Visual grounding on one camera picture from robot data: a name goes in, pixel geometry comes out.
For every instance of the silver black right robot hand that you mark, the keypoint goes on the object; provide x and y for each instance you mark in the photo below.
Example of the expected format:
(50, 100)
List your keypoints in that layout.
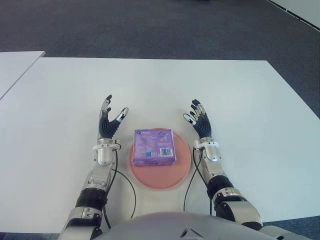
(203, 126)

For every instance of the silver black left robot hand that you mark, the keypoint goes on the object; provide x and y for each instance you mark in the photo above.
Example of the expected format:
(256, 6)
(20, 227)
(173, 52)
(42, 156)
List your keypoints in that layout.
(106, 127)

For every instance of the purple tissue paper pack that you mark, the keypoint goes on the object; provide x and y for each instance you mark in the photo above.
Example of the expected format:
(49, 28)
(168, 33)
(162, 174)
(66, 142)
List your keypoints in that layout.
(152, 145)

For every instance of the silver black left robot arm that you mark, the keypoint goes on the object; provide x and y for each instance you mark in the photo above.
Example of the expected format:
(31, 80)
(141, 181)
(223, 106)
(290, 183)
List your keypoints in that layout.
(92, 192)

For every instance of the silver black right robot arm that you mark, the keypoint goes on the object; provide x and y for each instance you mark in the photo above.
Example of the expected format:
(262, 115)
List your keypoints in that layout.
(222, 185)

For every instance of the round pink plate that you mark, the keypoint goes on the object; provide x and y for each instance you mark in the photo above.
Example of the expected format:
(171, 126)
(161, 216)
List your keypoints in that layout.
(160, 177)

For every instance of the silver robot torso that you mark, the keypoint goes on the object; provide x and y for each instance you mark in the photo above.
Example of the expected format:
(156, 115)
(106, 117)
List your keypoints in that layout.
(162, 225)

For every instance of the white side table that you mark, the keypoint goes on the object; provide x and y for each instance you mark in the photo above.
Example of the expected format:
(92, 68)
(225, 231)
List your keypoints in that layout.
(15, 67)

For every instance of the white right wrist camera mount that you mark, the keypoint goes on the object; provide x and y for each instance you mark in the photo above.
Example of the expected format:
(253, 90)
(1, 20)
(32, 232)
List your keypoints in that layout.
(207, 144)

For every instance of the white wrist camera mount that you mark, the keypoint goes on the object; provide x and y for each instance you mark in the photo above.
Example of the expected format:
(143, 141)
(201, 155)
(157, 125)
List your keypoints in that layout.
(105, 146)
(207, 144)

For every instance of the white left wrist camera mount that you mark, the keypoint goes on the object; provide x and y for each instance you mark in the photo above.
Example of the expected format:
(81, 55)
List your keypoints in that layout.
(105, 146)

